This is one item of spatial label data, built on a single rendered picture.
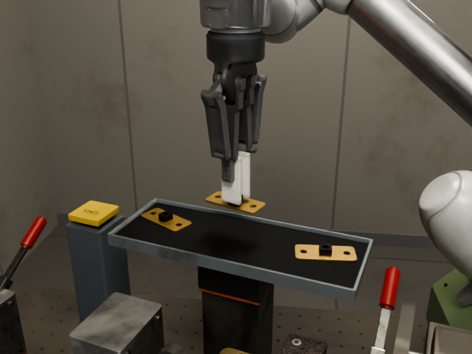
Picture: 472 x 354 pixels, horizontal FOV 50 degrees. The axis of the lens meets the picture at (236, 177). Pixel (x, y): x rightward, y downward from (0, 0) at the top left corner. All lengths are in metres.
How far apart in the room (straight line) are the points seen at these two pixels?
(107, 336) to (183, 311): 0.71
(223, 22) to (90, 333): 0.42
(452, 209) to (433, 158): 1.94
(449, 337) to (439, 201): 0.51
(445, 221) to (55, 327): 0.95
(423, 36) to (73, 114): 2.35
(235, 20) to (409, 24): 0.57
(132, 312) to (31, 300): 0.82
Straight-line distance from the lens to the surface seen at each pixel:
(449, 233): 1.07
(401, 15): 1.13
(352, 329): 1.34
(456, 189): 1.06
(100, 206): 0.88
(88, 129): 3.12
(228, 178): 0.70
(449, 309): 1.29
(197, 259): 0.71
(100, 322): 0.70
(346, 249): 0.74
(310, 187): 2.97
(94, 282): 0.90
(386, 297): 0.71
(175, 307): 1.39
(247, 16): 0.63
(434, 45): 1.12
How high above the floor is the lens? 1.54
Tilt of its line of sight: 23 degrees down
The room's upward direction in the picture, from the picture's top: straight up
